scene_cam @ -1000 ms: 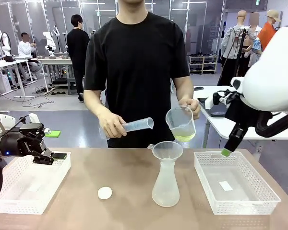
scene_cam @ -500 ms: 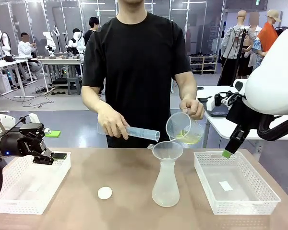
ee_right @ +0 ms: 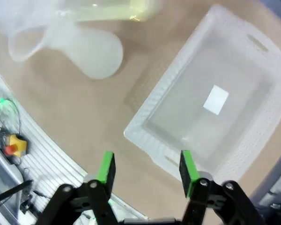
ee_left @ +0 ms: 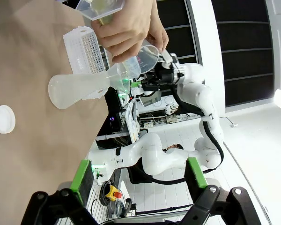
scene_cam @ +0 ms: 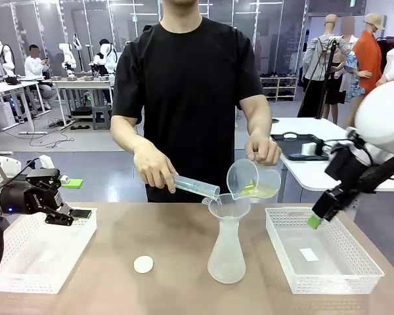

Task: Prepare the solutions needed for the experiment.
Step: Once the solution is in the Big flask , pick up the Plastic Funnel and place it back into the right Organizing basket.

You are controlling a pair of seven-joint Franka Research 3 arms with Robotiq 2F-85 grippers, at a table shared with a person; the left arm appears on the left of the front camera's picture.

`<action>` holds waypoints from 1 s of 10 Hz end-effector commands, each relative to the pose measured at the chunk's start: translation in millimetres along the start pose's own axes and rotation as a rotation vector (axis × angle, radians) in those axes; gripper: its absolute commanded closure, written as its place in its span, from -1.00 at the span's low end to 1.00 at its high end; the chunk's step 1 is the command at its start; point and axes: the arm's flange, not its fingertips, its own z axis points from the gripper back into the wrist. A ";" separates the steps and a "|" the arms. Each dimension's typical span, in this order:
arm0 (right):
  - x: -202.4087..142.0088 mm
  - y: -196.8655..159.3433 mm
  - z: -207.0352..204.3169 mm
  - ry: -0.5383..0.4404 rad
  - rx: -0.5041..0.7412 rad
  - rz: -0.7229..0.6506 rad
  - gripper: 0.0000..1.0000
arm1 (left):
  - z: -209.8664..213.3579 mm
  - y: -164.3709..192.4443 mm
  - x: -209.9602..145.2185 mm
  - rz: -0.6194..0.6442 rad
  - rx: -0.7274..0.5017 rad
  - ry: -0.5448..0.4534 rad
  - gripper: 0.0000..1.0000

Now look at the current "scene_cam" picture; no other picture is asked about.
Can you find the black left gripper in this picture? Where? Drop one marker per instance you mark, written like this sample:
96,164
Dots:
29,198

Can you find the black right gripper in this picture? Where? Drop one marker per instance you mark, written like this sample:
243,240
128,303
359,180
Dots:
344,167

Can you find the white perforated plastic basket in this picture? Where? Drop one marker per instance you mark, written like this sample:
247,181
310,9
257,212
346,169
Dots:
36,259
318,272

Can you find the clear beaker with yellow liquid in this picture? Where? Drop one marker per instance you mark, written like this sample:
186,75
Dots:
259,183

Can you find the white round flask cap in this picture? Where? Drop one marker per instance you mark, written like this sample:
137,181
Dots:
144,264

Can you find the translucent plastic conical flask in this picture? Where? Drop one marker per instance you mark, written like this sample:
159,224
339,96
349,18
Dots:
226,262

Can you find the clear plastic graduated cylinder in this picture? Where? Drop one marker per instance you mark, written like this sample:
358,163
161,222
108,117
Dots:
193,183

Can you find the person's left forearm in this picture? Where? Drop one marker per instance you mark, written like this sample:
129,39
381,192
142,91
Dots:
257,115

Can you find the person's right forearm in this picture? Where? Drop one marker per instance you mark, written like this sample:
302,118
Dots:
128,134

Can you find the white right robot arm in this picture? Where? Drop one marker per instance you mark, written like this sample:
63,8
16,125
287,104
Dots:
384,115

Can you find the person's right hand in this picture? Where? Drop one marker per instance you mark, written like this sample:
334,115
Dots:
152,167

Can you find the person's left hand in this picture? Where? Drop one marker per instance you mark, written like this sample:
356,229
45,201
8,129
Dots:
262,151

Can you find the white side table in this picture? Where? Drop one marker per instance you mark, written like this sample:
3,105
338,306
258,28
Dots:
308,174

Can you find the white paper label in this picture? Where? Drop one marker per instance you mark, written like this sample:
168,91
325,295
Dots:
308,255

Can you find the white block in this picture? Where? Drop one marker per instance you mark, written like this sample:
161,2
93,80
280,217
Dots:
308,149

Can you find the black tray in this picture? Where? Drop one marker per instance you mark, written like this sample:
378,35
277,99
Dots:
292,149

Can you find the grey plastic stool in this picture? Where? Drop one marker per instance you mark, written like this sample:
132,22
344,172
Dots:
101,116

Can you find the translucent plastic funnel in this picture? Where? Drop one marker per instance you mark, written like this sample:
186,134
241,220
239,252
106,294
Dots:
230,206

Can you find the white desk with trays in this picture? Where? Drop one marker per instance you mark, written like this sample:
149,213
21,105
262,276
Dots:
82,83

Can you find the shoe rack with shoes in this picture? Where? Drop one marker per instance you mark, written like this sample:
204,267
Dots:
279,87

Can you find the mannequin in floral dress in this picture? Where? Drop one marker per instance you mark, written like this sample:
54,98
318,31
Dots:
353,75

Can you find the seated person in white shirt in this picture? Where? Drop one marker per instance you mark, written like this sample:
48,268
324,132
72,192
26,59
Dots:
34,69

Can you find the black tripod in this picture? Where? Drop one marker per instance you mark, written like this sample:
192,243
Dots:
328,65

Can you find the white humanoid robot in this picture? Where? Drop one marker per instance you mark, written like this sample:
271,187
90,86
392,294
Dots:
108,57
5,57
67,57

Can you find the person in black t-shirt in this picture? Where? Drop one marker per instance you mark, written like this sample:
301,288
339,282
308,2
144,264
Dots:
187,98

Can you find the mannequin in grey shirt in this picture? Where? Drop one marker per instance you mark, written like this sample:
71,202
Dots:
316,55

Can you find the mannequin in orange top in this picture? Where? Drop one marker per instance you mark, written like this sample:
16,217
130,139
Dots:
367,59

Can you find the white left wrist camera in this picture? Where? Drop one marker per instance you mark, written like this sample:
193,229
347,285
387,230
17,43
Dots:
46,162

